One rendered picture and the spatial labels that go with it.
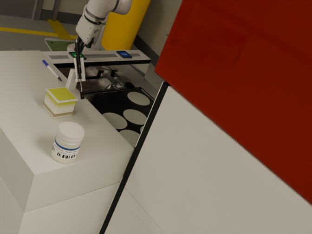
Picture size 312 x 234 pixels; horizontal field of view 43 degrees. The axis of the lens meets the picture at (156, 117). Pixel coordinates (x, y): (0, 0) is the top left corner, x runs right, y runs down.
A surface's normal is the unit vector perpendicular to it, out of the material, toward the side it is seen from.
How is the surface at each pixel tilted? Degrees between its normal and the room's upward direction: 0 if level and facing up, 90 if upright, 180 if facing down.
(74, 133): 0
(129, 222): 90
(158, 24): 90
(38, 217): 90
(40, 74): 0
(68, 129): 0
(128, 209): 90
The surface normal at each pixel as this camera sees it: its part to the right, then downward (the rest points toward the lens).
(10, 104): 0.35, -0.80
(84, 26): -0.69, 0.16
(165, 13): -0.80, 0.02
